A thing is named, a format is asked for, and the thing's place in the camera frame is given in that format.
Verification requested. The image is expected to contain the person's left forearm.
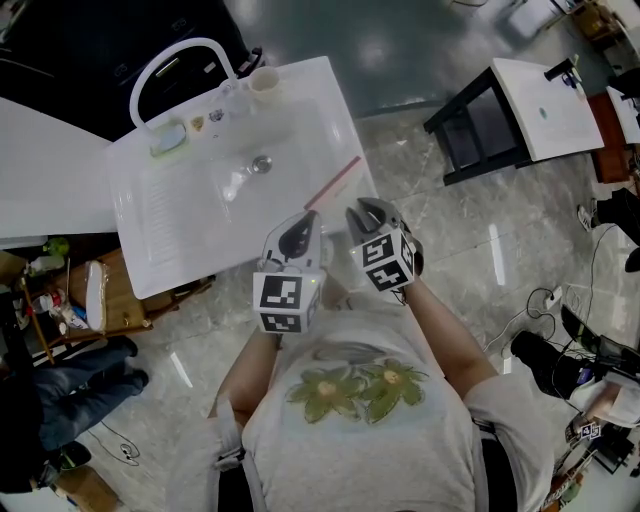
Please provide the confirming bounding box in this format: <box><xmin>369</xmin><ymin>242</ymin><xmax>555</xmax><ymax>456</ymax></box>
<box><xmin>212</xmin><ymin>327</ymin><xmax>286</xmax><ymax>426</ymax></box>

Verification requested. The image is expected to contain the grey harness strap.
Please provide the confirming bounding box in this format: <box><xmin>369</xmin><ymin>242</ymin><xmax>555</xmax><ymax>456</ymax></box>
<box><xmin>212</xmin><ymin>399</ymin><xmax>267</xmax><ymax>512</ymax></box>

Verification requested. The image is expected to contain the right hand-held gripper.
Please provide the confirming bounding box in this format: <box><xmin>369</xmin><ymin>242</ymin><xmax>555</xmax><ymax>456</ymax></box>
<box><xmin>345</xmin><ymin>196</ymin><xmax>426</xmax><ymax>294</ymax></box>

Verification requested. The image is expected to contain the earphone cable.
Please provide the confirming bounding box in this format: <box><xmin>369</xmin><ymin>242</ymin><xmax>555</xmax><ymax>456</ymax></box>
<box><xmin>101</xmin><ymin>423</ymin><xmax>142</xmax><ymax>467</ymax></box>

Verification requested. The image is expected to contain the red-capped bottle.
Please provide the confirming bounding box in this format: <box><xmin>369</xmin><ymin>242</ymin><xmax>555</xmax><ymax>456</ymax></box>
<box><xmin>29</xmin><ymin>292</ymin><xmax>67</xmax><ymax>314</ymax></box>

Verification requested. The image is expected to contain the green soap dish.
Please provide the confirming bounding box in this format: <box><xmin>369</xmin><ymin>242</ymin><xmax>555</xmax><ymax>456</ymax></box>
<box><xmin>148</xmin><ymin>121</ymin><xmax>190</xmax><ymax>160</ymax></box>

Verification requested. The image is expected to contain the small white sink basin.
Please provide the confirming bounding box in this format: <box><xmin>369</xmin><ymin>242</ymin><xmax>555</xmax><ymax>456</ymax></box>
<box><xmin>490</xmin><ymin>57</ymin><xmax>607</xmax><ymax>163</ymax></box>

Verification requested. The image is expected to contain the white arched faucet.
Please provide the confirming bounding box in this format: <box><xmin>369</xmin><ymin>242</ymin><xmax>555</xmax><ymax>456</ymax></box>
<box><xmin>128</xmin><ymin>37</ymin><xmax>251</xmax><ymax>143</ymax></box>

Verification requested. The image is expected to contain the white cup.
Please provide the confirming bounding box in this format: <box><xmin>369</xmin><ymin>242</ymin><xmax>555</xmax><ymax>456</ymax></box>
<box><xmin>248</xmin><ymin>66</ymin><xmax>281</xmax><ymax>105</ymax></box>

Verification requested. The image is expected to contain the wooden side table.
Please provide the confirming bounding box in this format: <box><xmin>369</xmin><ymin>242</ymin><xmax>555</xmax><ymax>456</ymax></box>
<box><xmin>19</xmin><ymin>247</ymin><xmax>217</xmax><ymax>352</ymax></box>

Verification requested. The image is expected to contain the reddish wooden cabinet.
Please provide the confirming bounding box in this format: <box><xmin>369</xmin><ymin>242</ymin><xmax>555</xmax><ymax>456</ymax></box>
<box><xmin>587</xmin><ymin>94</ymin><xmax>640</xmax><ymax>184</ymax></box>

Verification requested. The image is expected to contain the grey floral t-shirt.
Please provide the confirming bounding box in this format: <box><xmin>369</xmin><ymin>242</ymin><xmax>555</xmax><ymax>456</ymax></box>
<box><xmin>209</xmin><ymin>292</ymin><xmax>556</xmax><ymax>512</ymax></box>

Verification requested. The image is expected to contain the small cardboard box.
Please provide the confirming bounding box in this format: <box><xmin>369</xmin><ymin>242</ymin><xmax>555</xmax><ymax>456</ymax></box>
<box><xmin>573</xmin><ymin>1</ymin><xmax>627</xmax><ymax>42</ymax></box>

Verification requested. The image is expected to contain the blue and white packet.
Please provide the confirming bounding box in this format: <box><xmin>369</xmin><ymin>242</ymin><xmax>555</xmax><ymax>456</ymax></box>
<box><xmin>59</xmin><ymin>304</ymin><xmax>90</xmax><ymax>332</ymax></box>

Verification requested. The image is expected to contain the white floor cable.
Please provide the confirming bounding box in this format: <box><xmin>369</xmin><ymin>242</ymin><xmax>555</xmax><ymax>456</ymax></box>
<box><xmin>482</xmin><ymin>294</ymin><xmax>557</xmax><ymax>354</ymax></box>

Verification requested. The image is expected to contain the white oblong tray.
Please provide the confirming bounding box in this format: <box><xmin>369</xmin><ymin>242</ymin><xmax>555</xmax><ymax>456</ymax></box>
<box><xmin>84</xmin><ymin>259</ymin><xmax>110</xmax><ymax>334</ymax></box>

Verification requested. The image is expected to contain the brown cardboard box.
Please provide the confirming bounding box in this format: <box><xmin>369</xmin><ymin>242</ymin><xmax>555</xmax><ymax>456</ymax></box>
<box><xmin>52</xmin><ymin>464</ymin><xmax>122</xmax><ymax>512</ymax></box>

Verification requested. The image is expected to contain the black harness strap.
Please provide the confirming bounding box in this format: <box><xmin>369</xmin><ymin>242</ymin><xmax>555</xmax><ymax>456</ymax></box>
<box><xmin>472</xmin><ymin>419</ymin><xmax>517</xmax><ymax>512</ymax></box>

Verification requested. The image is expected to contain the narrow white sink basin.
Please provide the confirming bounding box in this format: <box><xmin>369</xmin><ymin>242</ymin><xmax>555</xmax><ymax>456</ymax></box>
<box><xmin>605</xmin><ymin>85</ymin><xmax>640</xmax><ymax>147</ymax></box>

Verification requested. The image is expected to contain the person's right forearm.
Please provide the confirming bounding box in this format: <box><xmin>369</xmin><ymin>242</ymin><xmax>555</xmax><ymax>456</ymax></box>
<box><xmin>399</xmin><ymin>277</ymin><xmax>499</xmax><ymax>406</ymax></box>

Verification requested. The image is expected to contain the large white sink basin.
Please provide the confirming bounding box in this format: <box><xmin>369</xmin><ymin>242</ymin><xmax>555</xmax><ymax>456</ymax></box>
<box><xmin>104</xmin><ymin>55</ymin><xmax>379</xmax><ymax>301</ymax></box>

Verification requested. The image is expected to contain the black faucet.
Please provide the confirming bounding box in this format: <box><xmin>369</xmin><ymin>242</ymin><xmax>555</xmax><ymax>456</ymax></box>
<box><xmin>543</xmin><ymin>57</ymin><xmax>575</xmax><ymax>83</ymax></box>

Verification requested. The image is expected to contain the white partition panel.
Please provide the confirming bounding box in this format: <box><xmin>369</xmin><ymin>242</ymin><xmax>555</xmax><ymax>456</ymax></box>
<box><xmin>0</xmin><ymin>97</ymin><xmax>120</xmax><ymax>237</ymax></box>

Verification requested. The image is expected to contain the black sink stand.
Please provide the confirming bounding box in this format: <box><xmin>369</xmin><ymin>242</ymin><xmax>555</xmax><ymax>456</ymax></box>
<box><xmin>423</xmin><ymin>66</ymin><xmax>535</xmax><ymax>188</ymax></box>

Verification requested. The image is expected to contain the black laptop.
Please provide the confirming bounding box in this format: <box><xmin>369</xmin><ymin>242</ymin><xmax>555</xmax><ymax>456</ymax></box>
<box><xmin>559</xmin><ymin>303</ymin><xmax>640</xmax><ymax>362</ymax></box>

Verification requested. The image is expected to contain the black metal shelf frame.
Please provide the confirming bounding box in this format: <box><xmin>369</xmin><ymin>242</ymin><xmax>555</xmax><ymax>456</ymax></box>
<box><xmin>0</xmin><ymin>289</ymin><xmax>57</xmax><ymax>372</ymax></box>

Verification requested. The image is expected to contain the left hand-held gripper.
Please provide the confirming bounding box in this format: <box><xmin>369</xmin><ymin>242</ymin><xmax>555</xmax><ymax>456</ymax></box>
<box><xmin>252</xmin><ymin>210</ymin><xmax>327</xmax><ymax>336</ymax></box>

